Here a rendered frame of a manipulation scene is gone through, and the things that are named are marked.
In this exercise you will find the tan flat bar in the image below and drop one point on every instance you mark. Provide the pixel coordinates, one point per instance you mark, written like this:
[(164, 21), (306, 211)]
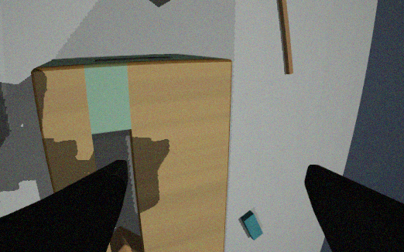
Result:
[(286, 36)]

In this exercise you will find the small teal block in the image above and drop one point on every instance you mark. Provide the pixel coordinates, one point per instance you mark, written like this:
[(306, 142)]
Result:
[(250, 222)]

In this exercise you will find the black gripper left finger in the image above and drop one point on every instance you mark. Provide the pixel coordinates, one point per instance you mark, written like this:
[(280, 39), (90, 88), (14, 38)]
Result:
[(78, 218)]

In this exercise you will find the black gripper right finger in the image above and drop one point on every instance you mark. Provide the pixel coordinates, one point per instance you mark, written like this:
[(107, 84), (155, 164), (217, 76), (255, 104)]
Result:
[(354, 218)]

